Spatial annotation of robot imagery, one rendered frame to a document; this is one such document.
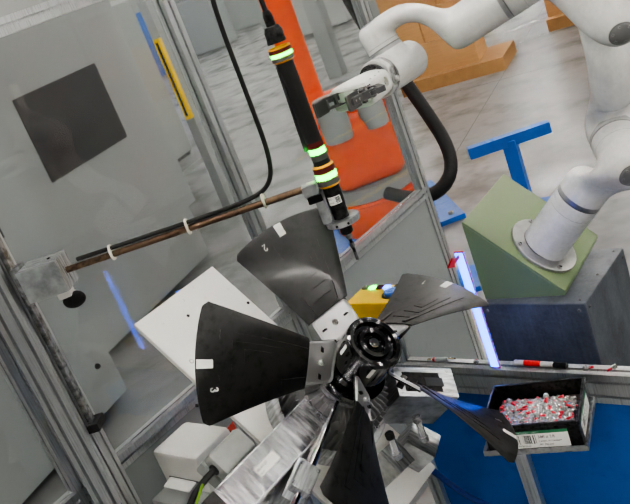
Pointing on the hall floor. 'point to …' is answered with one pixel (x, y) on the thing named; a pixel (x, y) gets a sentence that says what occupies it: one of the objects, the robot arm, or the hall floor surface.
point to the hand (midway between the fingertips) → (334, 106)
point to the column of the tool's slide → (50, 380)
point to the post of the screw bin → (529, 479)
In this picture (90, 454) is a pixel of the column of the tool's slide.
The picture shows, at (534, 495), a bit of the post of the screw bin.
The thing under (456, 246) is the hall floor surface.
